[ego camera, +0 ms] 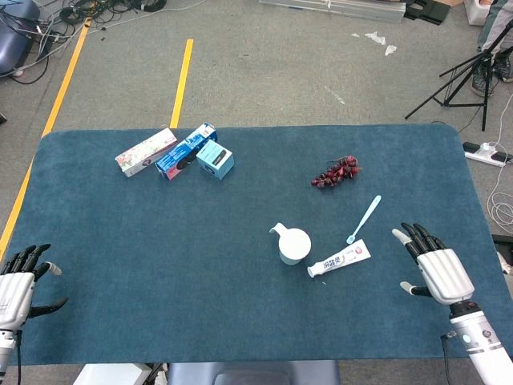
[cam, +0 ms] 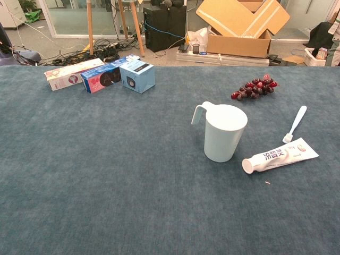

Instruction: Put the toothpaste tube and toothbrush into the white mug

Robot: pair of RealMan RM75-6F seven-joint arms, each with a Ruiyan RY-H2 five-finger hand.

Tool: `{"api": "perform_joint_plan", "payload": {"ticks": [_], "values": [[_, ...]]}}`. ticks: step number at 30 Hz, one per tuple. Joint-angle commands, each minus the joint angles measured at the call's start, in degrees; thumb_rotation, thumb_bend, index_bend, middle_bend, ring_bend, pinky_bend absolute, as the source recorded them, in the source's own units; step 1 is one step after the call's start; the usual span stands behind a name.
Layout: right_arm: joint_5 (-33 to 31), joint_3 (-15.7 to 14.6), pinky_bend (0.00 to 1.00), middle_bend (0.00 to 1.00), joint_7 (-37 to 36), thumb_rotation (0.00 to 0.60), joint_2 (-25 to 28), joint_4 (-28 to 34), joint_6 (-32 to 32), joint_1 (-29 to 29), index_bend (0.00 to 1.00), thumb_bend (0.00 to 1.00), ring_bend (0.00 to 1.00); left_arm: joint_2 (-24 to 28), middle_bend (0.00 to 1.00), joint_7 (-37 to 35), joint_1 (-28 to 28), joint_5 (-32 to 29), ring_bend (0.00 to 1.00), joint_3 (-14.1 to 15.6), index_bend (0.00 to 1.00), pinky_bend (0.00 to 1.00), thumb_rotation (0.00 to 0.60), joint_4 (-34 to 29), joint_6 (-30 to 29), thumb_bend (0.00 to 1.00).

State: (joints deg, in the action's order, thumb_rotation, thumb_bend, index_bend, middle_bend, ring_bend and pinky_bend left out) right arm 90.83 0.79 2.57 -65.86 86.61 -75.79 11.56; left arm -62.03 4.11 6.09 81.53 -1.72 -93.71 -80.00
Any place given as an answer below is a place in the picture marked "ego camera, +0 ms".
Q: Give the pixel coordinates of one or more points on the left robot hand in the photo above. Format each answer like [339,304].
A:
[14,293]

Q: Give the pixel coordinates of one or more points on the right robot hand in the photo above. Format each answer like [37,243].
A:
[445,272]

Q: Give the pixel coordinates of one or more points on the light blue toothbrush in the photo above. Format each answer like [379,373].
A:
[365,218]

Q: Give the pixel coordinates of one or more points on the white toothpaste tube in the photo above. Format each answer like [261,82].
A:
[340,260]

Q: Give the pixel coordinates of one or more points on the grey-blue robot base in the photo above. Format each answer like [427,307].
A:
[248,373]

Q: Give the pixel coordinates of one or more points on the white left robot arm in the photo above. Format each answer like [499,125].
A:
[5,353]

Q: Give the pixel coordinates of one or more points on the floral pink white box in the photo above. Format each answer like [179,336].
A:
[146,152]

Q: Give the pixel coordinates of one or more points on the blue toothpaste box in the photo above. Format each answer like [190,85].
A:
[176,154]

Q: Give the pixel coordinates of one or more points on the white power strip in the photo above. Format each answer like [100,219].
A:
[481,154]

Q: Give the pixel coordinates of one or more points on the white base box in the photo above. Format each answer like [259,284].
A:
[108,375]

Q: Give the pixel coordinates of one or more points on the red grape bunch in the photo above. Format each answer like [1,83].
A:
[336,173]

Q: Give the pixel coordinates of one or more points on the blue table mat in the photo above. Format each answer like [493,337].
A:
[160,260]

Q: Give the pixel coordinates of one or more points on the long yellow floor tape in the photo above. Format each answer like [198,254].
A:
[60,92]

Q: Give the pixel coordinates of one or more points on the black tripod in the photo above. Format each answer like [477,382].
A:
[485,56]

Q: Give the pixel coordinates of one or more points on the small white paper scrap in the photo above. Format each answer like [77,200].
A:
[390,50]

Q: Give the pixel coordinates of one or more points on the light blue cube box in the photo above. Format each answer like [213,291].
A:
[214,160]

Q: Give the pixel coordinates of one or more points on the large white paper scrap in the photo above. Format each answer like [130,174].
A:
[376,38]

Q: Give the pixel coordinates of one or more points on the dark blue padded chair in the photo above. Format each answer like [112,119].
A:
[12,48]

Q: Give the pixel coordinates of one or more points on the person in track trousers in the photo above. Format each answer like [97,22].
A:
[497,24]

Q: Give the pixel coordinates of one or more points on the white storage box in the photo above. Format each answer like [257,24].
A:
[477,14]

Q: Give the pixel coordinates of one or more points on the short yellow floor tape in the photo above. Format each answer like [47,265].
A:
[182,80]

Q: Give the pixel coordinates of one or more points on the black metal bracket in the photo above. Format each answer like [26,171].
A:
[426,12]

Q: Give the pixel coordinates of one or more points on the aluminium rail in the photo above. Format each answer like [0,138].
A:
[360,10]

